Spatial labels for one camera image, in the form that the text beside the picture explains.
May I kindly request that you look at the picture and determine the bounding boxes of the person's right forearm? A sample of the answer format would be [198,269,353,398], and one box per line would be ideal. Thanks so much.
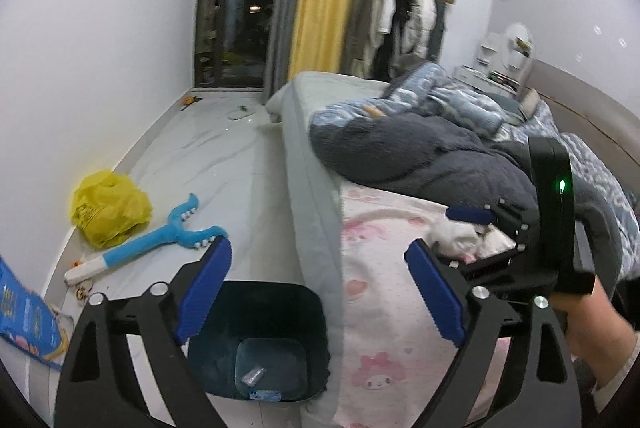
[577,333,640,428]

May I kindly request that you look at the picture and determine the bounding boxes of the beige coat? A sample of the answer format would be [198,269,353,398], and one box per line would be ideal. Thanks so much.
[350,0,388,73]

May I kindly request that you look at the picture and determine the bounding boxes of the yellow plastic bag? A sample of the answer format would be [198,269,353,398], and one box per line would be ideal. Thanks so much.
[70,170,153,249]

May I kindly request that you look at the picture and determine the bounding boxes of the person's right hand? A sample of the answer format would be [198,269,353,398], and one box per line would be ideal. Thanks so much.
[552,290,636,391]

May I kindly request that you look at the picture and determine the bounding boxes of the beige headboard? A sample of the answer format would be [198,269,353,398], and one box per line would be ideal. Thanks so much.
[520,58,640,189]

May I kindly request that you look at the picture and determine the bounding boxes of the blue Y-shaped massage roller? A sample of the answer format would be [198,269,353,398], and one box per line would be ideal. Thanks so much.
[64,193,230,286]

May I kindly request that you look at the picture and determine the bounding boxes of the white puffer jacket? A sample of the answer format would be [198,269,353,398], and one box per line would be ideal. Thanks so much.
[400,0,436,58]

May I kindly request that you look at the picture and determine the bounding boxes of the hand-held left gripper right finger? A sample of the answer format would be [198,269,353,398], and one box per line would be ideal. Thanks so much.
[404,238,583,428]

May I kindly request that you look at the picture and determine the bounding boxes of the black garment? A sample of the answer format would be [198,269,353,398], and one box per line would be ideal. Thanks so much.
[387,0,416,73]

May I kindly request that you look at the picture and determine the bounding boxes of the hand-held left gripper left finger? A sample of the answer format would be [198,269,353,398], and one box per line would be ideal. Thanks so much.
[54,237,233,428]

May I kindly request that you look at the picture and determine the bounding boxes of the blue printed box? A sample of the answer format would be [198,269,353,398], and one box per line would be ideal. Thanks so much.
[0,255,71,364]

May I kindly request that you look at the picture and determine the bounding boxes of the pink printed bedsheet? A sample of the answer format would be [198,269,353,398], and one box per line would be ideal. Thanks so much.
[327,185,531,428]

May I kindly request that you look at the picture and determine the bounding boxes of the white tissue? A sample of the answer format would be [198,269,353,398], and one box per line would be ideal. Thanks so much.
[432,215,516,259]

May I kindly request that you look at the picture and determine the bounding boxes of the dark teal waste bin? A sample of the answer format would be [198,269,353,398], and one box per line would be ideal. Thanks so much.
[187,280,331,404]

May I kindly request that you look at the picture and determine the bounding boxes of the small brown keychain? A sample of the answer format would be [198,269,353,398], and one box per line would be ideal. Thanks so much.
[72,260,96,303]

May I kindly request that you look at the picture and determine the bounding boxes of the grey mattress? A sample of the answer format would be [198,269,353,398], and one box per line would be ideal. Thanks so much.
[265,70,396,428]

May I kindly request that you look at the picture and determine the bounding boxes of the blue patterned blanket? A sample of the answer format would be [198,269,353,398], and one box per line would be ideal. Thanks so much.
[310,62,640,229]

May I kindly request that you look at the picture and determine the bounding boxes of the white shirt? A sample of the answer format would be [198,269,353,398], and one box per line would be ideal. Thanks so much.
[375,0,396,36]

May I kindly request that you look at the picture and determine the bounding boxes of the round white mirror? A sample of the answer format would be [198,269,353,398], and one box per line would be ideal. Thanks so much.
[502,22,535,71]

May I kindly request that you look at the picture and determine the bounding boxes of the white dressing table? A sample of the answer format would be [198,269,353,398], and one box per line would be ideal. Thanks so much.
[452,35,521,93]

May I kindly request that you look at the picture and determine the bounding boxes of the dark grey fleece blanket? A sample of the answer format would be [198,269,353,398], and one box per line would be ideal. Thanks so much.
[309,110,640,279]

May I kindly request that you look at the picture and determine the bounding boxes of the dark grey trousers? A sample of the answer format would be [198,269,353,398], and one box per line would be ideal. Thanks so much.
[427,0,448,61]

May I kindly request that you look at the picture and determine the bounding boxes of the beige pillow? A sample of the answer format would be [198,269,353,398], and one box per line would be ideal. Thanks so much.
[517,90,541,119]

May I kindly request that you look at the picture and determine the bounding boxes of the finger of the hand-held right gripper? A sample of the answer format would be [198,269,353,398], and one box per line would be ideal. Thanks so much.
[445,203,531,239]
[429,242,473,271]

